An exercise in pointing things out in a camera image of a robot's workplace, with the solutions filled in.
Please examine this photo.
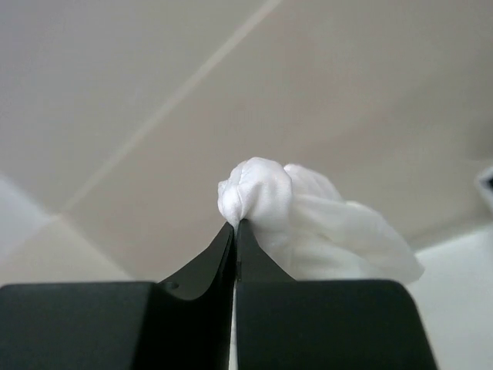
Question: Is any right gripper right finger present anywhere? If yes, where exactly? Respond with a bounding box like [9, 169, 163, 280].
[236, 220, 437, 370]

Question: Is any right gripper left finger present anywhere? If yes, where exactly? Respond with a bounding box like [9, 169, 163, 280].
[1, 224, 235, 369]

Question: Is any white tank top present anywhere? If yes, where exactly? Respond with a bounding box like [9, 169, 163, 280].
[217, 157, 424, 284]

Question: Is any white plastic basket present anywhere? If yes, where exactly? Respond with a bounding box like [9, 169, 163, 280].
[476, 166, 493, 209]

